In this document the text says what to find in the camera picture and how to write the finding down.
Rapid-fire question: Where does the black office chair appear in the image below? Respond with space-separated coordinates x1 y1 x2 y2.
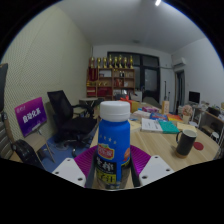
46 89 99 148

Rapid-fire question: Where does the black mug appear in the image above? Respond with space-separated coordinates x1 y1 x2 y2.
175 129 198 159

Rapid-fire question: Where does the white round stool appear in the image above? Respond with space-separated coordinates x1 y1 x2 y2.
210 131 221 143

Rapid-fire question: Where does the black framed glass door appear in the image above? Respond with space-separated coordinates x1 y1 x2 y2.
107 51 162 103

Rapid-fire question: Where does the thick tan book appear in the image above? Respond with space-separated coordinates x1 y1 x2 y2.
128 119 142 134

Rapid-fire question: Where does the purple sign board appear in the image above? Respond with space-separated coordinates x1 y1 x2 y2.
14 96 48 138

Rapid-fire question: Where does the small round side table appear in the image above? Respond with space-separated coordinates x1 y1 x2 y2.
78 97 99 108

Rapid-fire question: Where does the yellow gift box, red ribbon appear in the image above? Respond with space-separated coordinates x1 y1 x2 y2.
120 95 140 114

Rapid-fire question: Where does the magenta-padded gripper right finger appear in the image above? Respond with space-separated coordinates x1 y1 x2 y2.
129 144 175 188

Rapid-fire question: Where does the wooden shelf unit with trophies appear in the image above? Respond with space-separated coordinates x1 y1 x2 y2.
86 55 136 101

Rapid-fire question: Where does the blue patterned book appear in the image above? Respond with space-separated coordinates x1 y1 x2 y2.
149 111 169 122

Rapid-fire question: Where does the teal book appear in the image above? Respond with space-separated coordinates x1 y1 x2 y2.
157 119 181 135

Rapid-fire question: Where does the black computer monitor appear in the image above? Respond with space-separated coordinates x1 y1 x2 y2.
188 90 201 105

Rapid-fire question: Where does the orange book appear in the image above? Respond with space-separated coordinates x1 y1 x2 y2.
166 113 184 123

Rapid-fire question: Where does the flat tan book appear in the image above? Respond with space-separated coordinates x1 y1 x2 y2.
176 121 198 133

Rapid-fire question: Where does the white air conditioner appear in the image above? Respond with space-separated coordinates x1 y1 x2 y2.
171 57 188 69

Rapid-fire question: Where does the upright beige carton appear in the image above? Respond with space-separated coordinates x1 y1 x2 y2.
161 100 171 116

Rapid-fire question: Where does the long wooden side desk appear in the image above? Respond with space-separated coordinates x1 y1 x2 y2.
203 106 224 134

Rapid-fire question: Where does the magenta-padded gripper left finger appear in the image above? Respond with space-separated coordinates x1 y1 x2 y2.
52 144 99 190

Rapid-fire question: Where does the blue bottle with white cap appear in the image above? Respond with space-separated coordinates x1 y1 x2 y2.
95 100 132 191

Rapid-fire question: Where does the white book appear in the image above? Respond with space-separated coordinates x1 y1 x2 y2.
140 117 164 134

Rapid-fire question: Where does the small pink box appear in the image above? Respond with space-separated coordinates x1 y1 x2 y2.
142 106 160 114

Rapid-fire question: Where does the pink flower bouquet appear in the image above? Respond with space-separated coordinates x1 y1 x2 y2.
181 104 194 125

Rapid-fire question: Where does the flat round red coaster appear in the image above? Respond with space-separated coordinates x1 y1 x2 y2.
193 141 205 151

